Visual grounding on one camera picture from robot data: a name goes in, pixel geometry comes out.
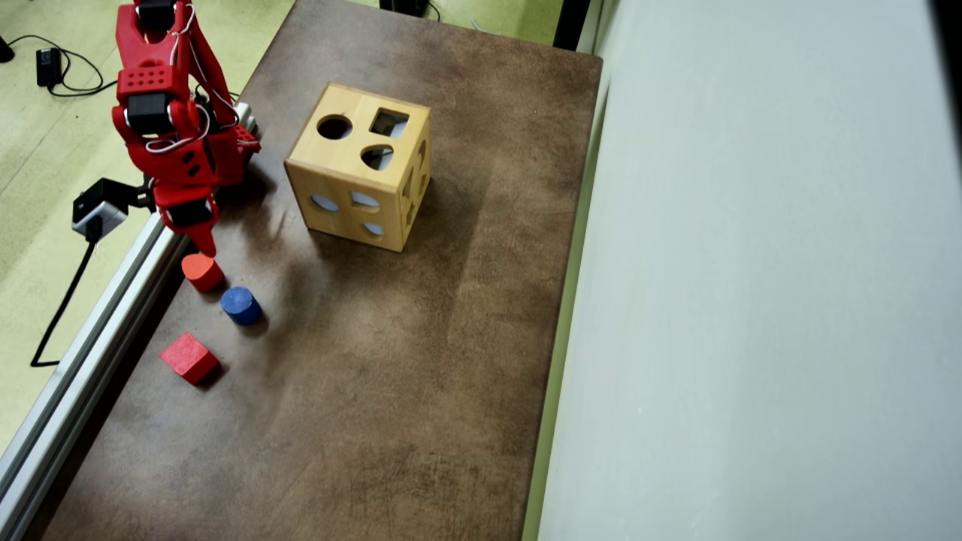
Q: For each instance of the dark vertical post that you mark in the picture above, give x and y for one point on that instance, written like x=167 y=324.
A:
x=573 y=22

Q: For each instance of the wooden shape sorter box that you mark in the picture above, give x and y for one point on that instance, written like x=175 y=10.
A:
x=353 y=161

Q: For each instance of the blue cylinder block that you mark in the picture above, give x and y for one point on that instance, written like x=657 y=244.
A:
x=240 y=303

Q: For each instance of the black object on floor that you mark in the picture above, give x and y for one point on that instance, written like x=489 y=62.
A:
x=404 y=6

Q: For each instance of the red cube block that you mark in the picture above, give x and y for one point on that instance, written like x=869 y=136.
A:
x=188 y=356

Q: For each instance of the orange rounded triangle block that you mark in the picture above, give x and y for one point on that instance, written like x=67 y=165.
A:
x=201 y=271

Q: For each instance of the black power adapter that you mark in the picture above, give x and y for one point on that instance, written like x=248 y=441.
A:
x=48 y=68

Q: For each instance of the small black floor object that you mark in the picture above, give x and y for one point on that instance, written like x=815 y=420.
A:
x=4 y=49

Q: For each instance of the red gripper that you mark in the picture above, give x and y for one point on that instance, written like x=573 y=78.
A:
x=188 y=215

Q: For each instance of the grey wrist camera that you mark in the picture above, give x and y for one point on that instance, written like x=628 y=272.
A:
x=101 y=210

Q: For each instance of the aluminium profile rail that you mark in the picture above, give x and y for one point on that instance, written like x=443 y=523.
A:
x=90 y=353

